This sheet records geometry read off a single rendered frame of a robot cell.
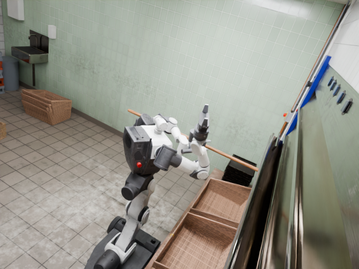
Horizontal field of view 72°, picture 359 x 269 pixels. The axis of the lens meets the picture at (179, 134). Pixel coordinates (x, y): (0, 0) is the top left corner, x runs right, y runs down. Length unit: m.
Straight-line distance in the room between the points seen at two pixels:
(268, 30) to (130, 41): 1.88
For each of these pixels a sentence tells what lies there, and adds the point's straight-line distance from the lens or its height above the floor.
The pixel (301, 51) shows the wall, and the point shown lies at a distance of 3.10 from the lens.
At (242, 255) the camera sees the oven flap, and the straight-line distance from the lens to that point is 1.12.
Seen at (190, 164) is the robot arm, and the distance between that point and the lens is 1.63.
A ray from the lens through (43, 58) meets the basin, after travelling 5.02.
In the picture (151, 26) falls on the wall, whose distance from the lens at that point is 3.63.
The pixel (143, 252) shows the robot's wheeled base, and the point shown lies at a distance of 2.53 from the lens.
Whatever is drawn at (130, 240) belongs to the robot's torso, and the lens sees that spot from 2.31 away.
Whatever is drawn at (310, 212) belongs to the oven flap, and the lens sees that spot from 0.87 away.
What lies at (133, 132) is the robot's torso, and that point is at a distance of 1.68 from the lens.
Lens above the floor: 2.21
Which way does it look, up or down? 27 degrees down
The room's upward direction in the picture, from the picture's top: 16 degrees clockwise
